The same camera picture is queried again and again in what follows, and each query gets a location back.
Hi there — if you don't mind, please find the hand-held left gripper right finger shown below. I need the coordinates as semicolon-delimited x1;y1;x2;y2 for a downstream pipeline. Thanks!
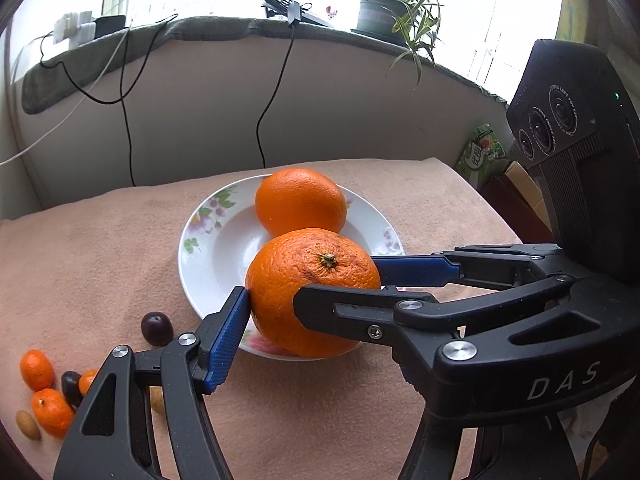
399;355;583;480

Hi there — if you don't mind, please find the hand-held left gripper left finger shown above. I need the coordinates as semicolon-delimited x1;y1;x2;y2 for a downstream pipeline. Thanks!
52;286;251;480

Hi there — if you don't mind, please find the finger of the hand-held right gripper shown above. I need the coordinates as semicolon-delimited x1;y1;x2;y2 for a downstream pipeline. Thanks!
372;243;567;292
292;274;577;361

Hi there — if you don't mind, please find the large orange with green stem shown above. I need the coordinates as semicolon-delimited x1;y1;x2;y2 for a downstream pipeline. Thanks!
245;227;382;359

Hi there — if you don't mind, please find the dark purple plum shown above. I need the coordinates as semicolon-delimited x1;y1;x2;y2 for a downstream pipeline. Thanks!
140;311;175;347
61;370;85;407

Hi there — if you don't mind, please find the white floral plate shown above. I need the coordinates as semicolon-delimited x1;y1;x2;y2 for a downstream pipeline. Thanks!
178;174;405;358

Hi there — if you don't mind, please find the large smooth orange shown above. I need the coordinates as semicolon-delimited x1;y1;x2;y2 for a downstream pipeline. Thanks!
255;167;348;237

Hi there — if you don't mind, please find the small tangerine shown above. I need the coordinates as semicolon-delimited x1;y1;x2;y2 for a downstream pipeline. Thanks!
78;369;101;397
19;349;55;393
31;388;76;438

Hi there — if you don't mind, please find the small tan kiwi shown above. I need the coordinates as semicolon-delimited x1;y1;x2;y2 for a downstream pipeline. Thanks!
15;410;42;442

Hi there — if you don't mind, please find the brown cardboard box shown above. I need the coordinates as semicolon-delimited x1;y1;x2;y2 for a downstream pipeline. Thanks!
480;160;556;246

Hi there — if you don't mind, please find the green snack packet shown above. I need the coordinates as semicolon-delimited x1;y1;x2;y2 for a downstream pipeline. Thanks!
454;124;506;186

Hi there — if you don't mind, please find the potted spider plant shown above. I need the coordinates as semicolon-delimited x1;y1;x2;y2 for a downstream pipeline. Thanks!
325;0;446;92

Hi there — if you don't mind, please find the black clip-on device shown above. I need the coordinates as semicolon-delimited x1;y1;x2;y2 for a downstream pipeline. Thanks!
262;0;341;26

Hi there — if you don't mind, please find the black power adapter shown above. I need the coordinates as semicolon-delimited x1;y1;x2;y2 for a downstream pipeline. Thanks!
95;15;126;38

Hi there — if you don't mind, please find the white power strip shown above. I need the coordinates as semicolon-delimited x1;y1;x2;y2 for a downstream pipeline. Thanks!
52;10;96;45

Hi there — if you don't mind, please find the black cable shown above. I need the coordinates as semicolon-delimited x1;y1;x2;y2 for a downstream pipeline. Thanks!
120;12;179;188
40;57;126;106
256;22;296;168

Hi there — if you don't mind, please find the white cable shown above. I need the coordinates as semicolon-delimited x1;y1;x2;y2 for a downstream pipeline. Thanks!
0;0;131;166

